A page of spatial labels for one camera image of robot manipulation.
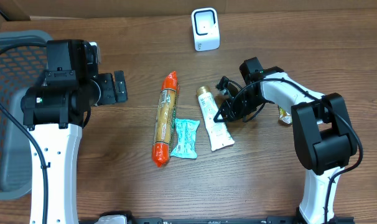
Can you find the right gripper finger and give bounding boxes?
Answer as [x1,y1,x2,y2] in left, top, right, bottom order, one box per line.
[213,99,247,123]
[215,76,243,99]

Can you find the white tube gold cap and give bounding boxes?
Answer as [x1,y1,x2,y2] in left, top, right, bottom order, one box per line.
[197,86,235,151]

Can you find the green drink carton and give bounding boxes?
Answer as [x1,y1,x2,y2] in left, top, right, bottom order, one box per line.
[278,106,292,126]

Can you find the teal snack packet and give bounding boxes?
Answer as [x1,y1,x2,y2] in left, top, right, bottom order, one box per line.
[170,118,200,159]

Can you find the spaghetti packet red ends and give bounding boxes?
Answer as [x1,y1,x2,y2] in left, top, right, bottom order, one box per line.
[152,71,180,167]

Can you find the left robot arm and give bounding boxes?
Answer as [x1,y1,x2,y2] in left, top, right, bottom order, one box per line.
[21,40,128,223]

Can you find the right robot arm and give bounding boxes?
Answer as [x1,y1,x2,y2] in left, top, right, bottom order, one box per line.
[214,57,360,223]

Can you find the white barcode scanner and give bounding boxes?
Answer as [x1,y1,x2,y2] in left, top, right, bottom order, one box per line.
[191,7,220,52]

